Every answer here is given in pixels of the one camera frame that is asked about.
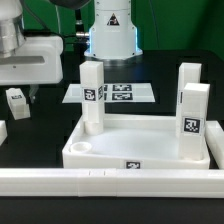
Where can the white right fence rail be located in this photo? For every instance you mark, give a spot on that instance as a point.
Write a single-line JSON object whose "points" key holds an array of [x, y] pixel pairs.
{"points": [[215, 140]]}

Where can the white desk top tray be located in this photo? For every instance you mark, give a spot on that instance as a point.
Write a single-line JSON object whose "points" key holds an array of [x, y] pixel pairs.
{"points": [[129, 142]]}

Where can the white fence rail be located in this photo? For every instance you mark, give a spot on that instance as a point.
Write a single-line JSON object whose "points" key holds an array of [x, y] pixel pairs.
{"points": [[215, 140], [112, 183]]}

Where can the fiducial marker sheet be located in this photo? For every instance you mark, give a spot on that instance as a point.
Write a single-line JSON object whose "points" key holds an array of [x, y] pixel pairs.
{"points": [[115, 92]]}

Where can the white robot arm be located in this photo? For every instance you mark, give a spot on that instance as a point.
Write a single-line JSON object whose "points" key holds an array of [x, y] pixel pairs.
{"points": [[113, 36]]}

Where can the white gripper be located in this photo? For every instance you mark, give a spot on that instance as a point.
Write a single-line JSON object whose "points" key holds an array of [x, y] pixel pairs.
{"points": [[38, 61]]}

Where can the white front fence rail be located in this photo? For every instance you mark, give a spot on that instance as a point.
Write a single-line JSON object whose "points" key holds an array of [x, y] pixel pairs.
{"points": [[112, 183]]}

